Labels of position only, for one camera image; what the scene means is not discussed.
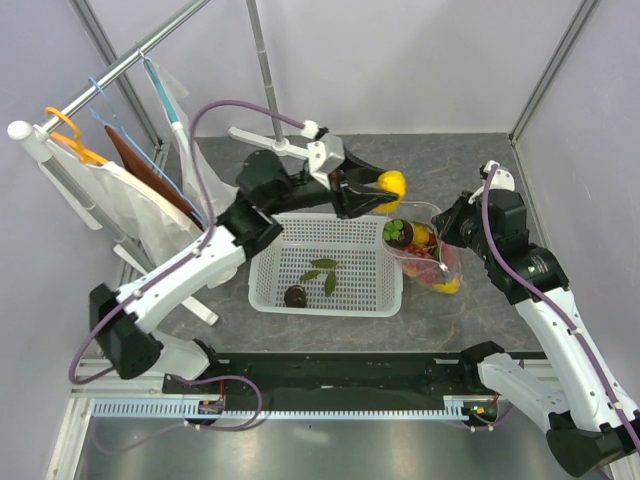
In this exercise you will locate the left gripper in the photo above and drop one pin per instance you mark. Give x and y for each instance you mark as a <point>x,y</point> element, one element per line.
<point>346,199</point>

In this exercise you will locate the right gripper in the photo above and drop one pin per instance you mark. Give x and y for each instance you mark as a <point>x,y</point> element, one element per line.
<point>447,221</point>

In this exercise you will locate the yellow mango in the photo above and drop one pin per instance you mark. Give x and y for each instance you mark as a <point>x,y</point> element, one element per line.
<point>391,182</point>
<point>450,287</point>

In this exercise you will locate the orange fruit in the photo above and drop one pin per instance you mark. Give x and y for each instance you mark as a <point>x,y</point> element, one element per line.
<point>422,235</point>

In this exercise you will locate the clear zip top bag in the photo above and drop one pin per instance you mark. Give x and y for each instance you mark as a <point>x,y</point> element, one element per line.
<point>421,213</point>

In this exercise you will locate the mangosteen with green calyx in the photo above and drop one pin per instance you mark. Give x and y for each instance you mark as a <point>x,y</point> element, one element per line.
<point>398,233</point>

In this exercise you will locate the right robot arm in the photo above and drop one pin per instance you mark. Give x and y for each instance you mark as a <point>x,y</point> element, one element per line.
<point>590,421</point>

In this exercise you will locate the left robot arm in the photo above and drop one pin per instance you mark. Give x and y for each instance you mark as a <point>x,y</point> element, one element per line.
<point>124,321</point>

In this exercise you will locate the white garment bag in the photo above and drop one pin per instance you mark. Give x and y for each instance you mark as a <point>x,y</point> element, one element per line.
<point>144,216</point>

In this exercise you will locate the white plastic basket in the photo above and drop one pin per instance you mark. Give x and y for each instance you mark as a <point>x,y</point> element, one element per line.
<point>369,280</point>

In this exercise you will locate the loose green grape leaves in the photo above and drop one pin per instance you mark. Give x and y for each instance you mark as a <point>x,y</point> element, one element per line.
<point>325,268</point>

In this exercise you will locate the rack pole with white foot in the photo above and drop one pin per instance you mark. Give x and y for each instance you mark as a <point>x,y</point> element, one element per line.
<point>279,144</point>

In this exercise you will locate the dark mangosteen left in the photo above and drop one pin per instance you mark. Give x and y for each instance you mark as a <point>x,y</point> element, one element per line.
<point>295,297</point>

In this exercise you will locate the clear plastic garment cover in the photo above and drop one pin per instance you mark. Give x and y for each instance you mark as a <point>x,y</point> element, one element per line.
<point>217,194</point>

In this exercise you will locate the brown wooden hanger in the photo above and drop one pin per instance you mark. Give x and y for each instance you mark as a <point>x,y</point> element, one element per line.
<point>138,167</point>

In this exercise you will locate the teal and white hanger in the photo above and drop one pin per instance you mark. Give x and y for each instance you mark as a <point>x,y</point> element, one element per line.
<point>179,125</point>

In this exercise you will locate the orange hanger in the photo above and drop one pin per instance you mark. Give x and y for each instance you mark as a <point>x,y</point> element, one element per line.
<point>84,154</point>

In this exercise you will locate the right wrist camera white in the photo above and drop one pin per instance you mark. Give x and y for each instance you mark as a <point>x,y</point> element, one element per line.
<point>502,180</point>

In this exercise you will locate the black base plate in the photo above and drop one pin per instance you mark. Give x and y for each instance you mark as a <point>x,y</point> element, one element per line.
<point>342,381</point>

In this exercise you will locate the blue wire hanger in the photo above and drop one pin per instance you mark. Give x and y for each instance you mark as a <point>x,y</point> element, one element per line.
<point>118,126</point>

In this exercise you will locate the silver clothes rack rail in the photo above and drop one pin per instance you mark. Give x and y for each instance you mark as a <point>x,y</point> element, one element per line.
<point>117,67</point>

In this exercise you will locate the light blue cable duct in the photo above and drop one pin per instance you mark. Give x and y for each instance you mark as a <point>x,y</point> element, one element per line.
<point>452,410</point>

